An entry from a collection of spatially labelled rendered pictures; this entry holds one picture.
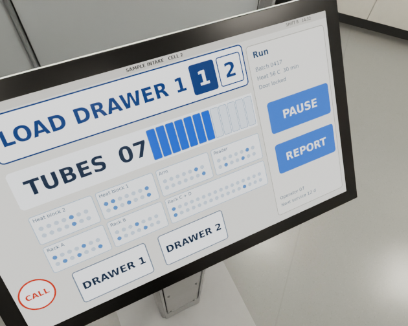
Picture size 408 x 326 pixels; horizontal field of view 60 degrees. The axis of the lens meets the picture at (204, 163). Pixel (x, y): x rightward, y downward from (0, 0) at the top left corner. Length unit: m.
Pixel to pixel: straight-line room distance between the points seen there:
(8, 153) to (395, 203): 1.71
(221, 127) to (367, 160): 1.56
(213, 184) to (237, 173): 0.04
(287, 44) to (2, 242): 0.41
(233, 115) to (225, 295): 1.08
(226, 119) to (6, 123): 0.25
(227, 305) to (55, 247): 1.07
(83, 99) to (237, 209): 0.24
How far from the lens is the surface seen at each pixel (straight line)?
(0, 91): 0.41
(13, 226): 0.45
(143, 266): 0.48
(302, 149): 0.52
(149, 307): 1.45
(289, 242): 1.61
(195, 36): 0.43
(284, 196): 0.53
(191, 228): 0.48
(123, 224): 0.45
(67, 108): 0.41
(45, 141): 0.41
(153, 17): 1.29
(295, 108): 0.50
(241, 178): 0.48
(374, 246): 1.75
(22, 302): 0.49
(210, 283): 1.47
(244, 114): 0.46
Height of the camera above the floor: 1.46
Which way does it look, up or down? 57 degrees down
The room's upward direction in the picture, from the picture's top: 5 degrees clockwise
